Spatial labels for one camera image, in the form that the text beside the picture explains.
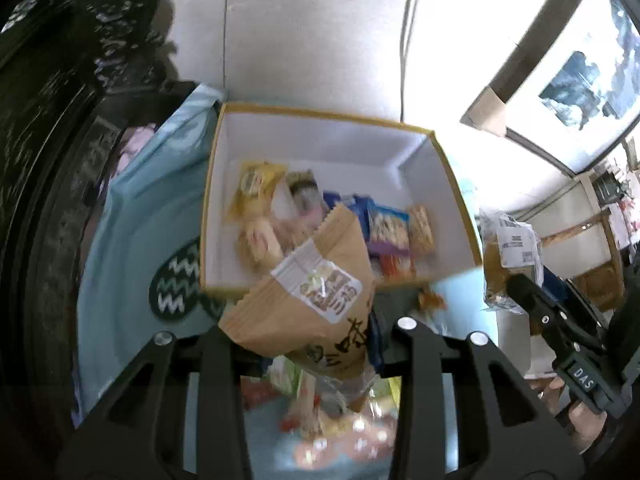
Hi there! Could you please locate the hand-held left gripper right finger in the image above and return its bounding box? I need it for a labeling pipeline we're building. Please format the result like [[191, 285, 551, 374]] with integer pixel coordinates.
[[370, 316, 587, 480]]

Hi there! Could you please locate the small orange snack packet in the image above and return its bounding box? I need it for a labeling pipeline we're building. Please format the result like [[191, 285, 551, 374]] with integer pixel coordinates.
[[417, 287, 447, 317]]

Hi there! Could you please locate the grey wall cable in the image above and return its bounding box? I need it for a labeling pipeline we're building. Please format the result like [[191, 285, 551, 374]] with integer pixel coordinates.
[[397, 0, 458, 123]]

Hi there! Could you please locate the brown paper snack packet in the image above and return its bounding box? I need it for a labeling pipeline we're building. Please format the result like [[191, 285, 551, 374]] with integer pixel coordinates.
[[218, 204, 378, 383]]

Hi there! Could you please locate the dark carved wooden bed frame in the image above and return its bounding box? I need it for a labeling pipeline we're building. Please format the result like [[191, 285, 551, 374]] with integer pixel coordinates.
[[0, 0, 201, 480]]

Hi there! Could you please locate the white cabinet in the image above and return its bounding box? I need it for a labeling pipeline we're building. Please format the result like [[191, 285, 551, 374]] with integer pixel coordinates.
[[520, 170, 616, 241]]

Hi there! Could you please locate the framed painting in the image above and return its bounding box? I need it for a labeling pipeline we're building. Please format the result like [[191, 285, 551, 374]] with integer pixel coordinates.
[[460, 0, 640, 176]]

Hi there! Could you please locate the wooden chair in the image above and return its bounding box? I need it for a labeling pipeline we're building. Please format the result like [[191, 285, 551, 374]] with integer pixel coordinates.
[[540, 210, 627, 311]]

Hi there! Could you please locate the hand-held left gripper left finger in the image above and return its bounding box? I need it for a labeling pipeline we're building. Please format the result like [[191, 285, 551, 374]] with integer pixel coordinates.
[[60, 326, 272, 480]]

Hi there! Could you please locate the yellow cardboard box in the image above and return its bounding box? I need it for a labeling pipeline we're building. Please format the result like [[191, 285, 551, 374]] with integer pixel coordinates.
[[199, 101, 483, 301]]

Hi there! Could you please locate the cardboard corner protector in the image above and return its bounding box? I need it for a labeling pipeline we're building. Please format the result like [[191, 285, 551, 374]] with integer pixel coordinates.
[[460, 85, 511, 137]]

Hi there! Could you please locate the person's right hand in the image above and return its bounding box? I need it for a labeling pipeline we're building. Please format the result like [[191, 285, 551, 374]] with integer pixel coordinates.
[[530, 377, 586, 441]]

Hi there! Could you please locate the clear bread packet white label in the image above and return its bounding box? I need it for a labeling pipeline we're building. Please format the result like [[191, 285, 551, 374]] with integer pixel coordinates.
[[477, 207, 544, 313]]

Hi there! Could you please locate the printed light blue blanket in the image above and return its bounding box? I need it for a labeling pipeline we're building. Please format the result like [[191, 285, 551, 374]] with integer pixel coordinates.
[[72, 82, 531, 480]]

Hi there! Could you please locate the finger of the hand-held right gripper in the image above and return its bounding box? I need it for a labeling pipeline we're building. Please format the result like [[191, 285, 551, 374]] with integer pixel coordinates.
[[506, 274, 568, 341], [542, 267, 618, 346]]

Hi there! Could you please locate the mixed snack packets heap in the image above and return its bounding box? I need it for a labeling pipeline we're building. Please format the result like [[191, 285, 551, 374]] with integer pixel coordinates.
[[225, 160, 436, 283]]

